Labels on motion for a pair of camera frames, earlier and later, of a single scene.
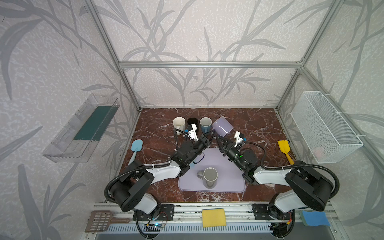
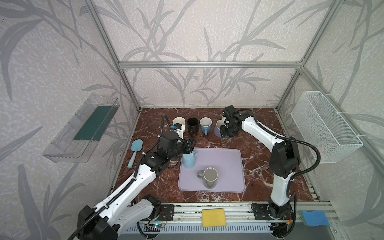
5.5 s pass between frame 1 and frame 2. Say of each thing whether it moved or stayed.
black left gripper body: moved
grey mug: stayed
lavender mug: stayed
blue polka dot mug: stayed
